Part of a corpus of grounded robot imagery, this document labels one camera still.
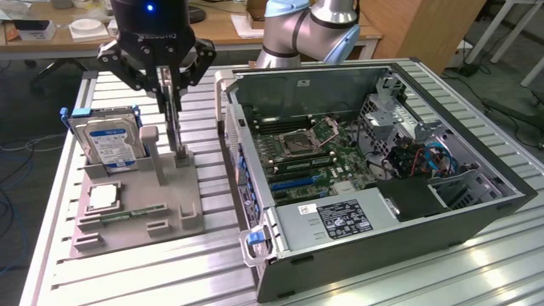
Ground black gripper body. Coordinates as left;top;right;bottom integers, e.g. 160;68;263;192
111;0;199;69

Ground graphics card with metal bracket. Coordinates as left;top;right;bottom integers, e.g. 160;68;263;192
156;65;190;154

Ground wooden desk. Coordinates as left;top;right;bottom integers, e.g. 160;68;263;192
0;0;128;61
187;0;384;69

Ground white round holder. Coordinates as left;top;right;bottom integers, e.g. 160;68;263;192
70;18;111;42

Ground white papers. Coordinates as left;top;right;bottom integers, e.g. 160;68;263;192
231;13;267;39

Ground open cardboard box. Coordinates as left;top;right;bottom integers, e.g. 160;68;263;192
246;0;268;29

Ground black and white box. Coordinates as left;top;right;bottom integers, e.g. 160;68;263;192
12;19;58;41

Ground hard disk in blue carrier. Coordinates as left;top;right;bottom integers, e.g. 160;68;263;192
62;103;144;175

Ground brown cardboard piece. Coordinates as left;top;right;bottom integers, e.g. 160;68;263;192
0;22;22;46

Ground metal socket cover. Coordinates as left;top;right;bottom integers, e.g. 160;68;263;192
308;117;342;138

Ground silver CPU chip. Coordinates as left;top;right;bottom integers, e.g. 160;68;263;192
91;184;120;207

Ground green RAM stick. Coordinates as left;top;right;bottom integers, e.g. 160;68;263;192
276;155;336;170
100;208;167;221

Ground green motherboard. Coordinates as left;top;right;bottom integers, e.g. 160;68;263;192
250;106;379;207

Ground blue expansion slot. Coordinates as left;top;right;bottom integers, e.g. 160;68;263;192
270;176;327;193

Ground metal disk bay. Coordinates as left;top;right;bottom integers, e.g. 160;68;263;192
427;168;518;211
359;71;443;154

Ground grey parts rack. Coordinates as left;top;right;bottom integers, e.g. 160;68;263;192
70;124;208;258

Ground wooden cabinet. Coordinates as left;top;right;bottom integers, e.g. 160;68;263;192
359;0;490;69

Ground grey power supply unit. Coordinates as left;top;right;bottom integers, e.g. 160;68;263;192
271;187;403;252

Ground black plastic shroud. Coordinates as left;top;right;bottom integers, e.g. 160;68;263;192
376;177;452;222

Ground open black PC case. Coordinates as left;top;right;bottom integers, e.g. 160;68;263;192
214;61;540;304

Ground red wire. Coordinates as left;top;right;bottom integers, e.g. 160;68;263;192
414;147;431;175

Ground blue wire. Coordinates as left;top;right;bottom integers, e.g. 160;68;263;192
423;141;459;178

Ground white table frame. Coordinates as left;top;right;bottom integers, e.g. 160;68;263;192
464;0;544;87

